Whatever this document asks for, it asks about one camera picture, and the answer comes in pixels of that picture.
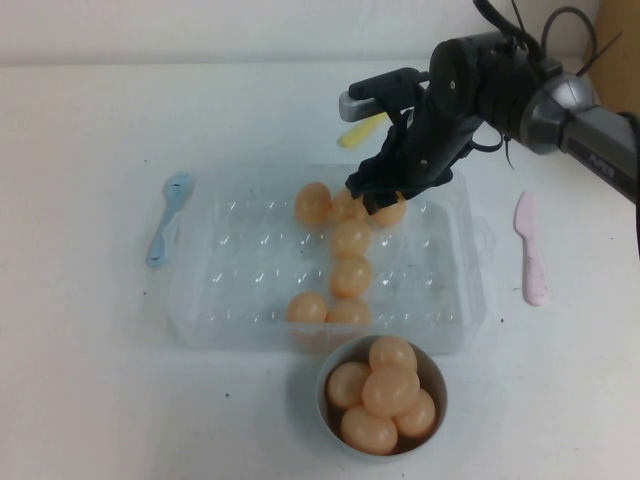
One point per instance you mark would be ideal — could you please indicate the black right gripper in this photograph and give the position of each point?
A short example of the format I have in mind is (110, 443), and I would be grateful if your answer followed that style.
(425, 150)

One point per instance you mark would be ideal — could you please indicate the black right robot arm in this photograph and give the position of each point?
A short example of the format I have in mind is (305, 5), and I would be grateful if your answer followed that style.
(590, 135)

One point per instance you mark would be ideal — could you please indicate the clear plastic egg box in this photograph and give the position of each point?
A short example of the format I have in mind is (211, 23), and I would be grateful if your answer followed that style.
(250, 260)

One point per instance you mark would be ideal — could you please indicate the brown cardboard box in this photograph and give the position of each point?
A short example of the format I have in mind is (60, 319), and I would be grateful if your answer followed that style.
(622, 75)

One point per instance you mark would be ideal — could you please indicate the yellow plastic knife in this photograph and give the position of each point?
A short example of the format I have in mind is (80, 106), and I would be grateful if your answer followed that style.
(357, 134)

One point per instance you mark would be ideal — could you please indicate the pink plastic knife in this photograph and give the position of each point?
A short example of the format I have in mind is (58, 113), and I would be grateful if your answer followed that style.
(530, 250)

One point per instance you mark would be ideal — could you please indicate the white round bowl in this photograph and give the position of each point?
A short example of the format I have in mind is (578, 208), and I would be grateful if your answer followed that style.
(439, 381)

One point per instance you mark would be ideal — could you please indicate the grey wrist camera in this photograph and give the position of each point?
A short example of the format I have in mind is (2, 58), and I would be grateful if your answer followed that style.
(352, 107)

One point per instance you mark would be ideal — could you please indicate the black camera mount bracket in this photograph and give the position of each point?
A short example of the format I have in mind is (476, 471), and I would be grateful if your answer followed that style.
(385, 82)

